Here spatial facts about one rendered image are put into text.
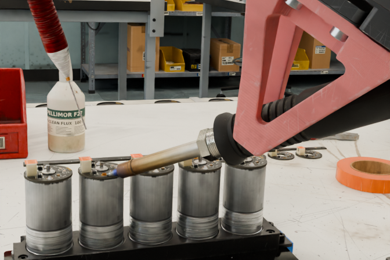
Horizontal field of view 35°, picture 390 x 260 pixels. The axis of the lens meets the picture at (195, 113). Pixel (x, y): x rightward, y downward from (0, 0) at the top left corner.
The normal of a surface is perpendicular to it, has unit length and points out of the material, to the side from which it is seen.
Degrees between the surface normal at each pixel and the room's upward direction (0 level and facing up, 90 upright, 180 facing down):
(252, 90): 99
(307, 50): 92
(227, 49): 94
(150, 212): 90
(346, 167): 3
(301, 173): 0
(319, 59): 90
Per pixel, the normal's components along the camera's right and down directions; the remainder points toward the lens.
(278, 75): -0.43, 0.15
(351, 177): -0.73, 0.14
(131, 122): 0.04, -0.97
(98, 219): 0.00, 0.24
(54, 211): 0.43, 0.24
